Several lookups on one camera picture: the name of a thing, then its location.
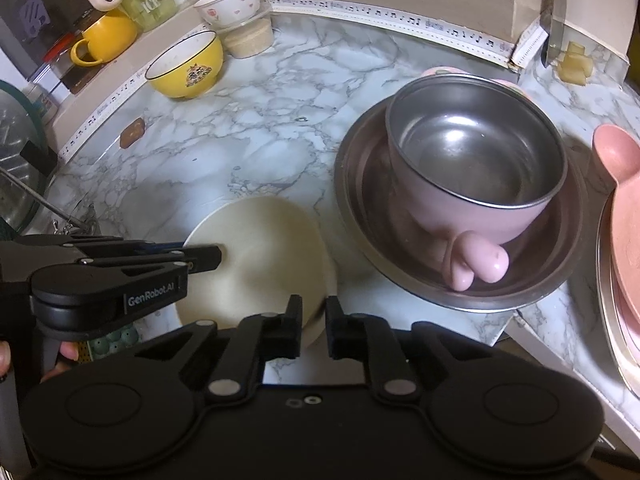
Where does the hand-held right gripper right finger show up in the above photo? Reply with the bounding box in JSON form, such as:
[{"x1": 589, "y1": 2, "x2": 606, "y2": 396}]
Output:
[{"x1": 324, "y1": 296, "x2": 507, "y2": 404}]

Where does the green dotted mat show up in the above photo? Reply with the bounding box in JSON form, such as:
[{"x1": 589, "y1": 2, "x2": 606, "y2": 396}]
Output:
[{"x1": 86, "y1": 324, "x2": 139, "y2": 362}]

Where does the pink bear-shaped plate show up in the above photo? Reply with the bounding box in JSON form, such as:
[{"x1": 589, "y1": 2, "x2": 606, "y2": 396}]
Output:
[{"x1": 592, "y1": 123, "x2": 640, "y2": 342}]

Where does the yellow ceramic bowl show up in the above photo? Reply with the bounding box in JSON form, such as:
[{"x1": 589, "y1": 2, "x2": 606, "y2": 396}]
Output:
[{"x1": 144, "y1": 29, "x2": 225, "y2": 100}]

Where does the clear container with beige lid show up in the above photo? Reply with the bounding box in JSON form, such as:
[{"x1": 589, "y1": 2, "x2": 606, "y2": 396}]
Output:
[{"x1": 219, "y1": 2, "x2": 275, "y2": 60}]

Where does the clear storage container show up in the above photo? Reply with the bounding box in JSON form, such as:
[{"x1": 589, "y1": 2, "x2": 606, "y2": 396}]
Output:
[{"x1": 29, "y1": 31, "x2": 89, "y2": 97}]

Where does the glass pot lid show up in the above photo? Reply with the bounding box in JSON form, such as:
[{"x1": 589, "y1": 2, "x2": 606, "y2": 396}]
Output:
[{"x1": 0, "y1": 79, "x2": 59, "y2": 237}]

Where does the thin metal rod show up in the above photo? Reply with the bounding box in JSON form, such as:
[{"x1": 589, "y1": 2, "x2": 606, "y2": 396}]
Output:
[{"x1": 0, "y1": 166, "x2": 97, "y2": 232}]

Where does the large white plate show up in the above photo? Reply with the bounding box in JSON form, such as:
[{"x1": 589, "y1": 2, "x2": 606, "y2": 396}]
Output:
[{"x1": 594, "y1": 194, "x2": 640, "y2": 397}]

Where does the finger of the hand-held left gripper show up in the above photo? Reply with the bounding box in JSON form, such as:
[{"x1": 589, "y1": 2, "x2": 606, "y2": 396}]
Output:
[
  {"x1": 77, "y1": 244, "x2": 224, "y2": 274},
  {"x1": 14, "y1": 236, "x2": 184, "y2": 260}
]

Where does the yellow mug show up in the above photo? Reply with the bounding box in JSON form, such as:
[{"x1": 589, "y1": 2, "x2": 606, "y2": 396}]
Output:
[{"x1": 69, "y1": 8, "x2": 139, "y2": 68}]

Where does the purple card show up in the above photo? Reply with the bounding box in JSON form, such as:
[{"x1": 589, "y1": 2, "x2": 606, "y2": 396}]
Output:
[{"x1": 22, "y1": 0, "x2": 51, "y2": 41}]

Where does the large stainless steel bowl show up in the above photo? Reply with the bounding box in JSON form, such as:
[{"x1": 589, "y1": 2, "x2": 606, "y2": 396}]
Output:
[{"x1": 333, "y1": 101, "x2": 587, "y2": 314}]

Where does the brown adhesive hook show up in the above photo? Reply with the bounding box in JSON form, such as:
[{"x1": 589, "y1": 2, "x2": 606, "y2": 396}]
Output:
[{"x1": 119, "y1": 116, "x2": 146, "y2": 149}]

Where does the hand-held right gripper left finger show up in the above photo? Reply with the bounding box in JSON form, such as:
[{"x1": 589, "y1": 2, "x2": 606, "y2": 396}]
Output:
[{"x1": 125, "y1": 295, "x2": 304, "y2": 404}]

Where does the pink steel-lined bowl with handle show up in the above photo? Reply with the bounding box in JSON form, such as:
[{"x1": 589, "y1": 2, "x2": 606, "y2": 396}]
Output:
[{"x1": 384, "y1": 73, "x2": 569, "y2": 292}]

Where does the person's left hand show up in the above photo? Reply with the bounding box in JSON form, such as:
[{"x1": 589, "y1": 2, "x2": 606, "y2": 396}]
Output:
[{"x1": 39, "y1": 341, "x2": 81, "y2": 386}]

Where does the cream round plate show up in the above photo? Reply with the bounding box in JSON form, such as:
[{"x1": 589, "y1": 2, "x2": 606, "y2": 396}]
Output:
[{"x1": 174, "y1": 197, "x2": 339, "y2": 352}]

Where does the white bowl with pink hearts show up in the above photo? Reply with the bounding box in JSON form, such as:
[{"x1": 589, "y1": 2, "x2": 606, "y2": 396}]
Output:
[{"x1": 193, "y1": 0, "x2": 261, "y2": 29}]

